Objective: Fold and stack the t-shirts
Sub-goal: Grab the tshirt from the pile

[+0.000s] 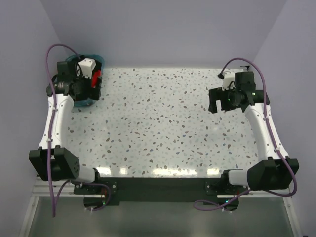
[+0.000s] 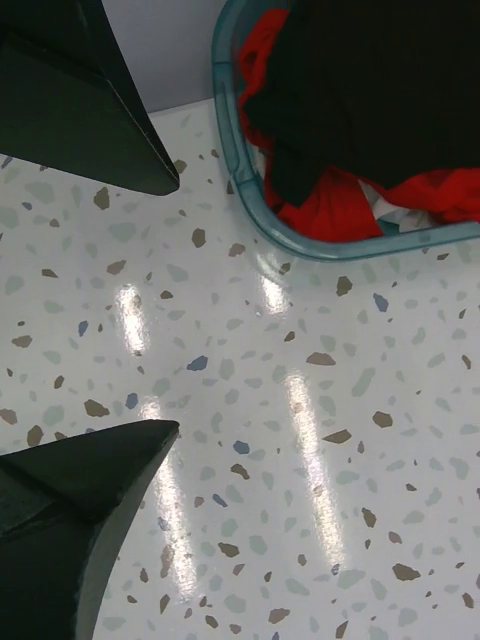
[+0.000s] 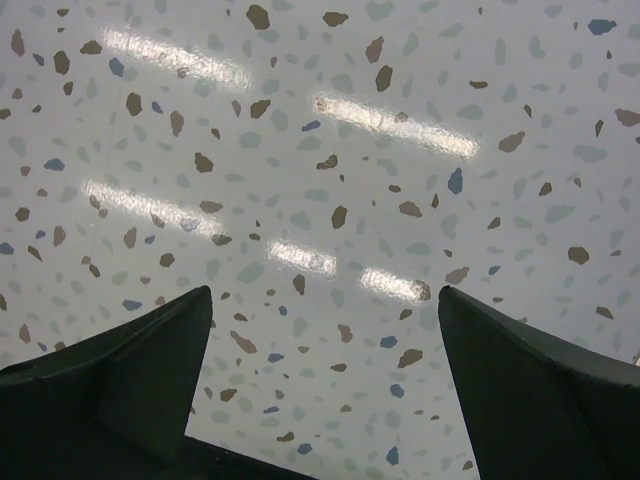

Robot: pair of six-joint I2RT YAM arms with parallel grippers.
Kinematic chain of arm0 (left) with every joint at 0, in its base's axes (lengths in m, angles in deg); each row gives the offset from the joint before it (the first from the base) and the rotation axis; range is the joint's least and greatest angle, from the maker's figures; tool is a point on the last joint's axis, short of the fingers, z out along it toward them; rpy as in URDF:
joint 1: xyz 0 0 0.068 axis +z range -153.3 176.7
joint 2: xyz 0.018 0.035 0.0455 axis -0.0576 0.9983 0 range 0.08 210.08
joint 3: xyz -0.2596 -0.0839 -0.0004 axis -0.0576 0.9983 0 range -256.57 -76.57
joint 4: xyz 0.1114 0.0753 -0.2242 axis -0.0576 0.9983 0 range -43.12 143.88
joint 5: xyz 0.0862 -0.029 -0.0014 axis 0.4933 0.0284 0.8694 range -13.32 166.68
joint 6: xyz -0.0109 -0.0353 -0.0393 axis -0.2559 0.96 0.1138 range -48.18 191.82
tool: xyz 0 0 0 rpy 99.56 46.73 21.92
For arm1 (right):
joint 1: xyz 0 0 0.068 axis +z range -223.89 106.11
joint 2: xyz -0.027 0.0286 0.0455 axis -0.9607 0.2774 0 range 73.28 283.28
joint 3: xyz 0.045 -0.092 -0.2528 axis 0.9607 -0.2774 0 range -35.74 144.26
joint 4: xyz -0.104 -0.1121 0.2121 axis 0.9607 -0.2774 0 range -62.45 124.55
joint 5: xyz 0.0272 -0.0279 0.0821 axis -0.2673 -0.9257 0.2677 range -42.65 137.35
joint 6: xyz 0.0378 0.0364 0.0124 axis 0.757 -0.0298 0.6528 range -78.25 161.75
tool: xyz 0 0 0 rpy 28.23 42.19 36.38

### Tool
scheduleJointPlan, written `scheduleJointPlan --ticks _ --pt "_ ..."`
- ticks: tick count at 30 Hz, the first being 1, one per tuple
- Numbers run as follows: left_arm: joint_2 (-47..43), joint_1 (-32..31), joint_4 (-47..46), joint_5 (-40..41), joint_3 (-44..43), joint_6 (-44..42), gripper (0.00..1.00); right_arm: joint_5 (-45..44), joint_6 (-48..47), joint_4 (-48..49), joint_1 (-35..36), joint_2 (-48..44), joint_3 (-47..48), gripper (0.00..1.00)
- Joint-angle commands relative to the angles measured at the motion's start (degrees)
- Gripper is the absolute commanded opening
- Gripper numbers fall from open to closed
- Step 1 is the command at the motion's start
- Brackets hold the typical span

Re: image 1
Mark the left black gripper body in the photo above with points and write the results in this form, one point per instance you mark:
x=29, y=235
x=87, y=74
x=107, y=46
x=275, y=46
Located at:
x=84, y=84

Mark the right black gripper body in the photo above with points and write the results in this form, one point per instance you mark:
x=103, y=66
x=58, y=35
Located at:
x=228, y=101

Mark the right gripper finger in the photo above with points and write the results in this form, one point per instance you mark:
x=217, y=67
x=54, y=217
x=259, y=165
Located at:
x=215, y=93
x=212, y=105

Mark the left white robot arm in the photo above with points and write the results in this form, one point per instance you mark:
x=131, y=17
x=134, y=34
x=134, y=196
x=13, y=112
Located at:
x=52, y=160

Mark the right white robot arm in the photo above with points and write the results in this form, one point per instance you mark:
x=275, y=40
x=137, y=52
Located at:
x=275, y=170

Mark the teal plastic basket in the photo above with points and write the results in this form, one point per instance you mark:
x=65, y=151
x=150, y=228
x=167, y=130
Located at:
x=84, y=102

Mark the red t shirt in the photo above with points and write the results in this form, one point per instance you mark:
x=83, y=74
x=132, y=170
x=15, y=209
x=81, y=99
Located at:
x=96, y=80

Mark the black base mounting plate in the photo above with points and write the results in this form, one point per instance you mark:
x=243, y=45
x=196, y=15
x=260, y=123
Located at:
x=113, y=191

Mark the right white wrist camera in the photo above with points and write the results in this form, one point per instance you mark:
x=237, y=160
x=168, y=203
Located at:
x=228, y=79

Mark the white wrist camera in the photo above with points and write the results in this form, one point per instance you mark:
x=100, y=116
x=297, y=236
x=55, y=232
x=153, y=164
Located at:
x=87, y=66
x=228, y=79

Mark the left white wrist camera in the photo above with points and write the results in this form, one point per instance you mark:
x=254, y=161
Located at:
x=87, y=66

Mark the aluminium frame rail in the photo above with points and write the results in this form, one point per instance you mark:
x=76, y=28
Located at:
x=38, y=213

